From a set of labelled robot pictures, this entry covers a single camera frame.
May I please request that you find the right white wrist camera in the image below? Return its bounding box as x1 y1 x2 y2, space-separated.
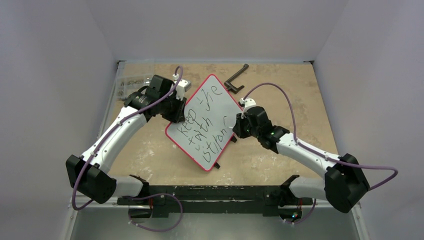
238 97 257 119

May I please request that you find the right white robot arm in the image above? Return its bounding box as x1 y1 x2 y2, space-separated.
232 106 371 213

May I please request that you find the black crank handle tool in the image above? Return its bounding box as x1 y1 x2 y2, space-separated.
224 63 250 95

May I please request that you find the clear plastic screw box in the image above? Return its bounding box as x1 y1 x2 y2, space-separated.
115 75 152 100

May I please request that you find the red framed whiteboard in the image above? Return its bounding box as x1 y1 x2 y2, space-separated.
165 74 242 171

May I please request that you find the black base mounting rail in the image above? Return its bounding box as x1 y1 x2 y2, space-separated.
117 185 312 219

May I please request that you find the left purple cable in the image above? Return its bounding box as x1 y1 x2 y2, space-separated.
71 65 184 211

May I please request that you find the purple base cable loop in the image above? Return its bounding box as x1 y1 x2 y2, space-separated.
128 193 184 232

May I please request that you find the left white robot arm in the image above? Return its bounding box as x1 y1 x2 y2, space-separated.
65 74 191 210

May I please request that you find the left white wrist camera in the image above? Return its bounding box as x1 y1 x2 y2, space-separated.
172 73 192 101

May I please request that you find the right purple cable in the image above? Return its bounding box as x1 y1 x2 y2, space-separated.
243 82 399 192

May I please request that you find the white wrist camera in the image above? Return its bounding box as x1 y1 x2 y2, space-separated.
172 73 192 101
238 97 257 119

